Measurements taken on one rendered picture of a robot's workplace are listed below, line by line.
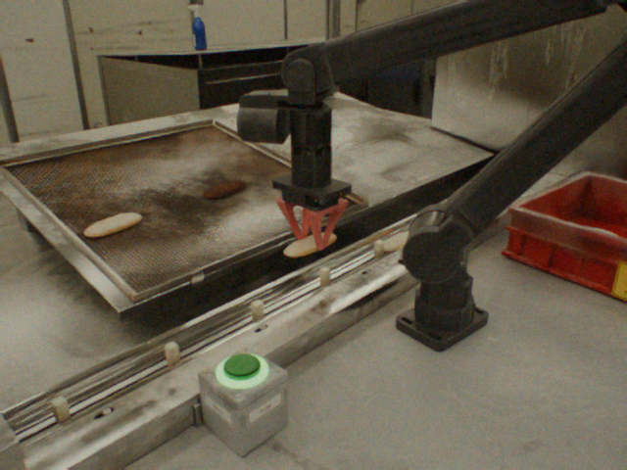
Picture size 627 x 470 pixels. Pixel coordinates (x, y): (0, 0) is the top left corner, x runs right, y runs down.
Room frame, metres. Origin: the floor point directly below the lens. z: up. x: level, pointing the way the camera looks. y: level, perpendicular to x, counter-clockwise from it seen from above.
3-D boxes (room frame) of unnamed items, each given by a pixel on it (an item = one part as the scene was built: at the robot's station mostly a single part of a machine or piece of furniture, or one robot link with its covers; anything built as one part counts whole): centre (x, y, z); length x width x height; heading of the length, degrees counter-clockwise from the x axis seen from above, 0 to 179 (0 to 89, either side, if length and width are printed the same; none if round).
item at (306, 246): (0.73, 0.01, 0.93); 0.10 x 0.04 x 0.01; 136
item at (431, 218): (0.68, -0.16, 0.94); 0.09 x 0.05 x 0.10; 73
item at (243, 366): (0.47, 0.08, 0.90); 0.04 x 0.04 x 0.02
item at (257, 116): (0.74, 0.05, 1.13); 0.11 x 0.09 x 0.12; 73
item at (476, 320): (0.67, -0.19, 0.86); 0.12 x 0.09 x 0.08; 130
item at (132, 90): (3.59, 0.25, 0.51); 1.93 x 1.05 x 1.02; 136
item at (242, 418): (0.47, 0.08, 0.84); 0.08 x 0.08 x 0.11; 46
